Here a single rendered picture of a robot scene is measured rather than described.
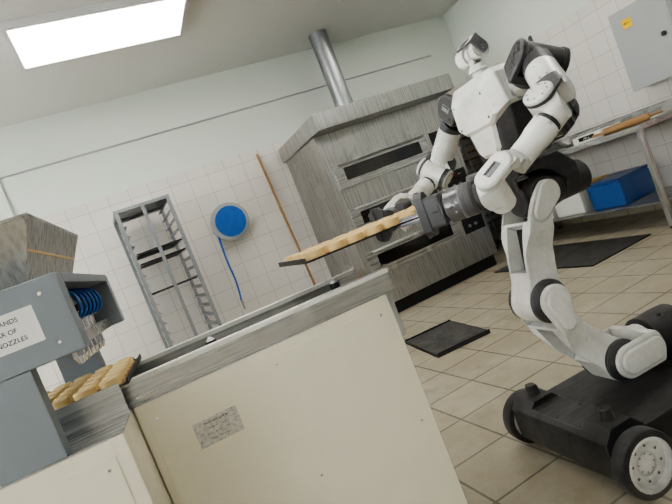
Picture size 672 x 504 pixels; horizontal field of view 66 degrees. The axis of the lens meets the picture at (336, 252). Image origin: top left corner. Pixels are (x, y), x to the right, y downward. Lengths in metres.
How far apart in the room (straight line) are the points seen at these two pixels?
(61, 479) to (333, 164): 4.11
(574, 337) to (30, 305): 1.52
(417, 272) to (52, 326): 4.31
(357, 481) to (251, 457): 0.29
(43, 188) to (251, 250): 2.06
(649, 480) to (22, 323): 1.65
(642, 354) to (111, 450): 1.61
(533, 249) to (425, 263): 3.48
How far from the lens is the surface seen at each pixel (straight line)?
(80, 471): 1.19
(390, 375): 1.44
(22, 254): 1.26
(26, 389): 1.17
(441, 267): 5.30
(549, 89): 1.41
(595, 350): 1.95
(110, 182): 5.61
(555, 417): 1.96
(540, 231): 1.77
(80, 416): 1.32
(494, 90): 1.72
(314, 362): 1.36
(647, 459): 1.83
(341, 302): 1.38
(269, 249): 5.66
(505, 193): 1.32
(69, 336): 1.14
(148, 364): 1.63
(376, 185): 5.07
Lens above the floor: 1.08
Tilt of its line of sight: 3 degrees down
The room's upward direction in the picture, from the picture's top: 22 degrees counter-clockwise
